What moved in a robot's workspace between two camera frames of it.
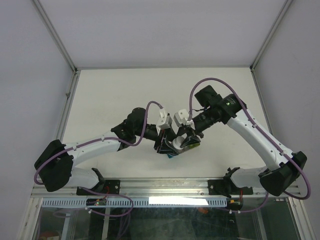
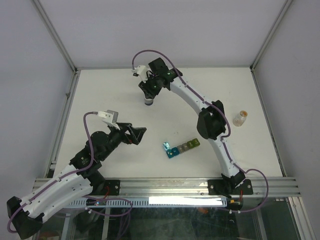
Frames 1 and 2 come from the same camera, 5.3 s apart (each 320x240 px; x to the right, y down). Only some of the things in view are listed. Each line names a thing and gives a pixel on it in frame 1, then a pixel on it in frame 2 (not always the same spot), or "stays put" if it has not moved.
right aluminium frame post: [286, 6] stays put
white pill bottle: [179, 150] -> [148, 101]
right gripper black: [190, 140] -> [149, 93]
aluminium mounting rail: [155, 188] stays put
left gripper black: [169, 134] -> [135, 134]
